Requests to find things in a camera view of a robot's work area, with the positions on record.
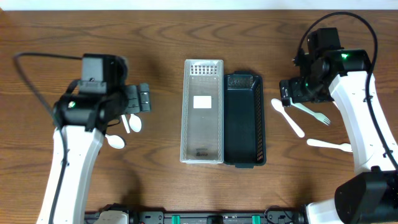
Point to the clear perforated plastic basket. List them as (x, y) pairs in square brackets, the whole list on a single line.
[(202, 131)]

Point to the white plastic spoon near left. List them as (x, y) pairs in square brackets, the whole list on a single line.
[(115, 141)]

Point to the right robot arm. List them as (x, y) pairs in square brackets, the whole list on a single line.
[(341, 76)]

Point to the white plastic spoon bowl up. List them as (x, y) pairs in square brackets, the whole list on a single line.
[(125, 123)]

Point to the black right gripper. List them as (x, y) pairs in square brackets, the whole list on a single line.
[(297, 95)]

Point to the white plastic fork handle up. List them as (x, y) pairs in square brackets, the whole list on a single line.
[(277, 105)]

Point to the white plastic fork near right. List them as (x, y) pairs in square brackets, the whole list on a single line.
[(346, 147)]

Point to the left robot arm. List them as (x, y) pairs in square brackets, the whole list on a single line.
[(74, 153)]

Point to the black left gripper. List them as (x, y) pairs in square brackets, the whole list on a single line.
[(132, 106)]

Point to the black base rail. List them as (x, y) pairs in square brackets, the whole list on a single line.
[(199, 217)]

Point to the light green plastic fork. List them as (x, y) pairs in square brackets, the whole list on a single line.
[(319, 116)]

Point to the white plastic spoon bowl down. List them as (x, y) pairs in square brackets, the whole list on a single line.
[(135, 123)]

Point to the black perforated plastic basket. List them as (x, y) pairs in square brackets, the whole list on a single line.
[(244, 120)]

